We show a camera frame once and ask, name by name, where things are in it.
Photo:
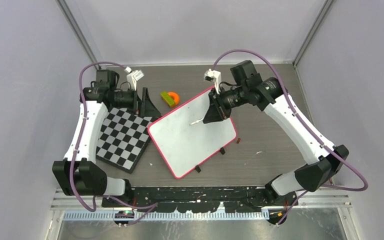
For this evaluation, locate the pink framed whiteboard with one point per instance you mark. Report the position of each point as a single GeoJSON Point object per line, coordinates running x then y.
{"type": "Point", "coordinates": [182, 146]}

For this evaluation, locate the white marker pen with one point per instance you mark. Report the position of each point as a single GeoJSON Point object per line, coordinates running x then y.
{"type": "Point", "coordinates": [196, 121]}

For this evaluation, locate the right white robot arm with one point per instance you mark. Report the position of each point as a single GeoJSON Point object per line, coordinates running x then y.
{"type": "Point", "coordinates": [318, 153]}

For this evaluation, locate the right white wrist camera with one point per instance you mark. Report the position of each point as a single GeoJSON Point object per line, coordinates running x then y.
{"type": "Point", "coordinates": [215, 77]}

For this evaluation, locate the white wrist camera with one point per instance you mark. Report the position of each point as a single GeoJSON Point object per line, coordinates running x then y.
{"type": "Point", "coordinates": [215, 77]}
{"type": "Point", "coordinates": [133, 76]}

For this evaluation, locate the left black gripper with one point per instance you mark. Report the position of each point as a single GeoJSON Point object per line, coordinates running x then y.
{"type": "Point", "coordinates": [146, 108]}

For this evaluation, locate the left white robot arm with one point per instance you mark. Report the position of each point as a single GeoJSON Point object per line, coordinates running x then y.
{"type": "Point", "coordinates": [78, 173]}

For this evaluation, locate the orange green toy block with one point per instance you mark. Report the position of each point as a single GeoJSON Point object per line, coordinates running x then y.
{"type": "Point", "coordinates": [172, 99]}

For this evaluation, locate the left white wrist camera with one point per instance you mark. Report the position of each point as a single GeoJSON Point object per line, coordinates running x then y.
{"type": "Point", "coordinates": [133, 76]}

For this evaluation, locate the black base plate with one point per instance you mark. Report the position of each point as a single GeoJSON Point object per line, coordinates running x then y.
{"type": "Point", "coordinates": [234, 199]}

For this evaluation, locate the black white checkerboard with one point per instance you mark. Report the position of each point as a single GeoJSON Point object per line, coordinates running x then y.
{"type": "Point", "coordinates": [123, 139]}

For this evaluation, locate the aluminium front rail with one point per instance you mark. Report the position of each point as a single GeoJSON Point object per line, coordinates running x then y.
{"type": "Point", "coordinates": [110, 210]}

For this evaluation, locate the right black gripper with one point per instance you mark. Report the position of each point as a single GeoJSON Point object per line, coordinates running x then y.
{"type": "Point", "coordinates": [217, 111]}

